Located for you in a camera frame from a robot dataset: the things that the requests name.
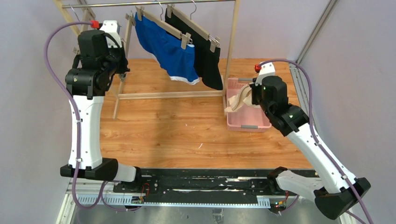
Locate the wooden clothes rack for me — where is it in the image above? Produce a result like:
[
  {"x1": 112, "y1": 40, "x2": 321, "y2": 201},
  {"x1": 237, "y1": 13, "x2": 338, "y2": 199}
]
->
[{"x1": 53, "y1": 0, "x2": 240, "y2": 119}]

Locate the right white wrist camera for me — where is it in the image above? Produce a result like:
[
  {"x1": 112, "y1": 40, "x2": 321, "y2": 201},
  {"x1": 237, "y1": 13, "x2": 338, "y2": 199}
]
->
[{"x1": 255, "y1": 63, "x2": 276, "y2": 86}]

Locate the empty wooden clip hanger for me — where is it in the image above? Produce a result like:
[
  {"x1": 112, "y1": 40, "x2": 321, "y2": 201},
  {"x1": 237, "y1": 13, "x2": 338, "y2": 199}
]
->
[{"x1": 71, "y1": 7, "x2": 96, "y2": 36}]

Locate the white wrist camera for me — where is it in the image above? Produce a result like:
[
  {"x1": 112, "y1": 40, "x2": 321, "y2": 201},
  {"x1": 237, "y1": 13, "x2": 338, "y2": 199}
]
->
[
  {"x1": 255, "y1": 63, "x2": 276, "y2": 86},
  {"x1": 99, "y1": 20, "x2": 122, "y2": 48}
]

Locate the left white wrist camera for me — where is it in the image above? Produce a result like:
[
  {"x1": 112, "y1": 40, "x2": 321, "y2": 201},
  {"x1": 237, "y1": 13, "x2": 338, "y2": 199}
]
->
[{"x1": 99, "y1": 20, "x2": 122, "y2": 48}]

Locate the blue underwear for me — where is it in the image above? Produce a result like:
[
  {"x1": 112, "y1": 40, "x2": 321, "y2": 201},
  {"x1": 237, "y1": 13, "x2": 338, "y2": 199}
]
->
[{"x1": 134, "y1": 15, "x2": 200, "y2": 85}]

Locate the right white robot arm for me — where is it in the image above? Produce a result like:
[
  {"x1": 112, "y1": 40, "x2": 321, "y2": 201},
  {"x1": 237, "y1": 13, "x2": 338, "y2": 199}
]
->
[{"x1": 250, "y1": 76, "x2": 371, "y2": 220}]

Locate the pink plastic basket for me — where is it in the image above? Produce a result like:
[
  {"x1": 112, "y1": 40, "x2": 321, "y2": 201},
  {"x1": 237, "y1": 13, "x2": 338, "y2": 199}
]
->
[{"x1": 226, "y1": 77, "x2": 272, "y2": 132}]

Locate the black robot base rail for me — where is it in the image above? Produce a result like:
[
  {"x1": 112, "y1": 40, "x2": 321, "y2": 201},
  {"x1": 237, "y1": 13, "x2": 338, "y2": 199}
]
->
[{"x1": 83, "y1": 168, "x2": 307, "y2": 208}]

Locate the purple cable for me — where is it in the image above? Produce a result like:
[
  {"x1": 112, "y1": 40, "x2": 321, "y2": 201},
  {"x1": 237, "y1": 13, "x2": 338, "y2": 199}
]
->
[
  {"x1": 254, "y1": 59, "x2": 375, "y2": 224},
  {"x1": 43, "y1": 20, "x2": 141, "y2": 212}
]

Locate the black underwear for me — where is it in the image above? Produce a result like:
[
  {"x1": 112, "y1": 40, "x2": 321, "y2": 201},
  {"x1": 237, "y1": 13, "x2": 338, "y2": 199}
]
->
[{"x1": 164, "y1": 13, "x2": 223, "y2": 91}]

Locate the cream cotton underwear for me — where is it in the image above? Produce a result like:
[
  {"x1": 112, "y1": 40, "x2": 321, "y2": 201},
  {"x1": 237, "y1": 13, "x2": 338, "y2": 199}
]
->
[{"x1": 224, "y1": 84, "x2": 258, "y2": 113}]

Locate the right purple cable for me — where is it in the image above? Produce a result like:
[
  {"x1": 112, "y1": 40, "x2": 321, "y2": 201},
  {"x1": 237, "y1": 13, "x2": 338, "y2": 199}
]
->
[{"x1": 254, "y1": 59, "x2": 375, "y2": 224}]

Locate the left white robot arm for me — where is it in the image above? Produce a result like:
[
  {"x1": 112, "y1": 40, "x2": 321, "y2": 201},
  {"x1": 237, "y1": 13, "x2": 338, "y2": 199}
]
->
[{"x1": 60, "y1": 30, "x2": 142, "y2": 184}]

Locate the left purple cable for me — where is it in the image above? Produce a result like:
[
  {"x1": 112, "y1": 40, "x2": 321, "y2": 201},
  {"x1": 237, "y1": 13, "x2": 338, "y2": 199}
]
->
[{"x1": 43, "y1": 20, "x2": 141, "y2": 212}]

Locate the wooden clip hanger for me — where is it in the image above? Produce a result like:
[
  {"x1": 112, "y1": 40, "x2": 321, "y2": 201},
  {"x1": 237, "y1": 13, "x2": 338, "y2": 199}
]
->
[
  {"x1": 123, "y1": 12, "x2": 135, "y2": 59},
  {"x1": 71, "y1": 7, "x2": 96, "y2": 36}
]

